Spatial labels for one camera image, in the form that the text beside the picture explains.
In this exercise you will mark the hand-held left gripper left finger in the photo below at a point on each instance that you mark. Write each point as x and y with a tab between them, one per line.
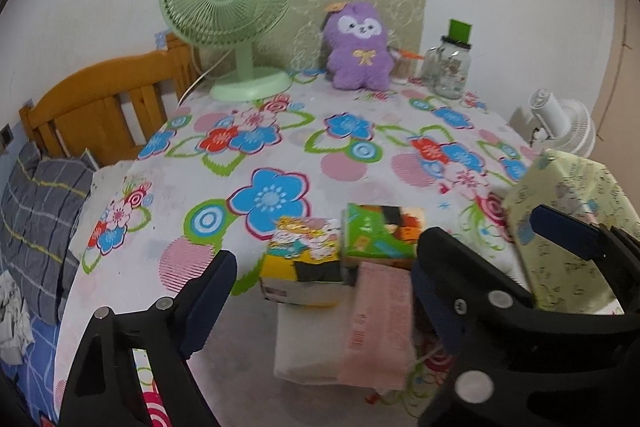
210	302

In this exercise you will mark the yellow patterned storage bag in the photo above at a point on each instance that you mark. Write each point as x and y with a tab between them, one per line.
565	187

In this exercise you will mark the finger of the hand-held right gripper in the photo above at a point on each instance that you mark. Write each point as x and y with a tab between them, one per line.
565	232

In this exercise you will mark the purple plush toy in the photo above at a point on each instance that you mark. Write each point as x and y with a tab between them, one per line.
357	57

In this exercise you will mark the white fan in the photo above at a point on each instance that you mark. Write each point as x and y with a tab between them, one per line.
555	112

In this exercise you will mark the grey plaid pillow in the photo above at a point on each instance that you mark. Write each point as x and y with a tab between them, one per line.
40	217

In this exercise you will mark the blue wall sticker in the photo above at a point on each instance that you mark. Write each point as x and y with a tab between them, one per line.
160	38

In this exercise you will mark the patterned cardboard panel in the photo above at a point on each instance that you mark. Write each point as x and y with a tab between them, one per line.
400	7

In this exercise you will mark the pink towel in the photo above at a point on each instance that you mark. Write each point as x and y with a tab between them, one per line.
380	317

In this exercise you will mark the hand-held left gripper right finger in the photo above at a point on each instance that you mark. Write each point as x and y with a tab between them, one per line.
430	302

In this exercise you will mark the green tissue pack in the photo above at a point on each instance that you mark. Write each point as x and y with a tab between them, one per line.
370	232

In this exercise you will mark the large white tissue pack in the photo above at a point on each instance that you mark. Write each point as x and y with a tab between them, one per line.
305	342

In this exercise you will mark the cotton swab container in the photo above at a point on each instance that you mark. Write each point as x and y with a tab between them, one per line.
402	67

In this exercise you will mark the blue bedsheet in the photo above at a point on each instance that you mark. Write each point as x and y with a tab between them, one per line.
40	357

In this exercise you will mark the wooden bed headboard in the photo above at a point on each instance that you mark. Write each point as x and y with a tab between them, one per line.
90	92

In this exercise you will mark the yellow cartoon tissue pack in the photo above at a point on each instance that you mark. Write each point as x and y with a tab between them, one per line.
300	247

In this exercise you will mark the glass jar with green lid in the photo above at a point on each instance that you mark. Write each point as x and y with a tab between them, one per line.
450	72

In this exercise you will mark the white crumpled cloth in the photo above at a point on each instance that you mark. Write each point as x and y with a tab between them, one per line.
12	312

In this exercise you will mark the floral tablecloth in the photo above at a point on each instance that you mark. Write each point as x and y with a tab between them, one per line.
350	177

